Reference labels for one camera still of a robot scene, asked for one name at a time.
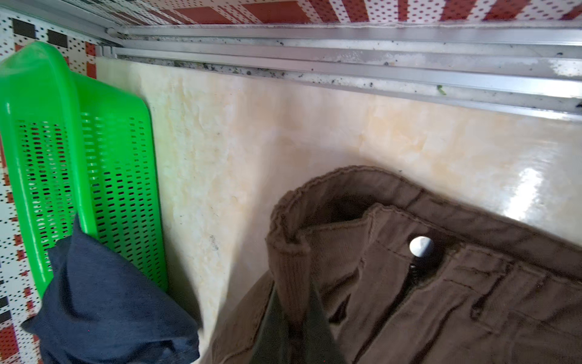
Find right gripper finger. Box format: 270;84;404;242
249;285;346;363

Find brown trousers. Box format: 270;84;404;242
207;166;581;363

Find blue denim jeans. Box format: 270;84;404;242
21;221;200;363

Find green plastic basket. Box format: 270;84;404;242
1;42;168;294

